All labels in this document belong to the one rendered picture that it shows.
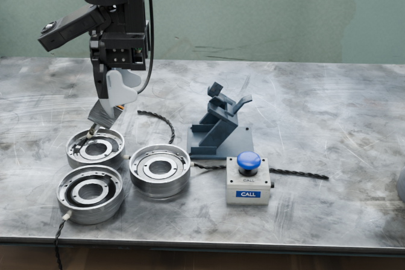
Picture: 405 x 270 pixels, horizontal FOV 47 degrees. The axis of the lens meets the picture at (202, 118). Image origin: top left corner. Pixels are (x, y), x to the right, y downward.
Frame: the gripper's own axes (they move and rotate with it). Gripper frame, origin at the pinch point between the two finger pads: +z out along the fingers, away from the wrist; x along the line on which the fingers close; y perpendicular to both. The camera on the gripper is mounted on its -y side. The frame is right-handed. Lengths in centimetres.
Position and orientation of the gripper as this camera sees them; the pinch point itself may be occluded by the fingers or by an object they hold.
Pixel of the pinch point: (108, 106)
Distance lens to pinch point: 79.5
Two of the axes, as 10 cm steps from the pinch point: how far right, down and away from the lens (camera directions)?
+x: 0.1, -5.6, 8.3
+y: 10.0, 0.1, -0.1
